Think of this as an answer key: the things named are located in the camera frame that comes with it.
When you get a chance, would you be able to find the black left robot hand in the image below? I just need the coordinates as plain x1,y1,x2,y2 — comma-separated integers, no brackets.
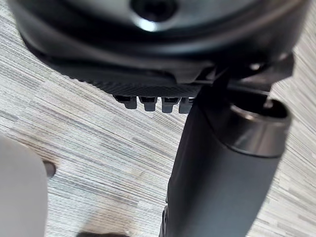
6,0,312,237

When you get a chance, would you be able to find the silver robot leg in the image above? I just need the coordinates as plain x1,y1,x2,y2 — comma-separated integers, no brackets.
0,135,50,237

